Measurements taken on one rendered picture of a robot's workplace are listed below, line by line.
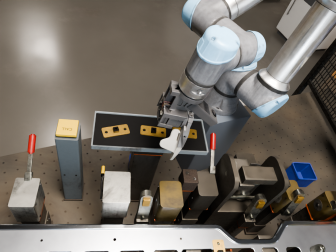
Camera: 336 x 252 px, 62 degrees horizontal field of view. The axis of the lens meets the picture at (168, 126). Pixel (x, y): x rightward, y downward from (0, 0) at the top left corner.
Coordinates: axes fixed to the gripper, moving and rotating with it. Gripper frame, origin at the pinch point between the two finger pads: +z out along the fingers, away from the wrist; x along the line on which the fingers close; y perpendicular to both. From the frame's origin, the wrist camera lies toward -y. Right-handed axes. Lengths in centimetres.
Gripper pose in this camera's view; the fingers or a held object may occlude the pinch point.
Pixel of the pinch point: (171, 137)
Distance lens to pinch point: 80.7
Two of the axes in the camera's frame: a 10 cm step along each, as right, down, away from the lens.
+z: -3.4, 5.8, 7.4
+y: -9.4, -1.7, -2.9
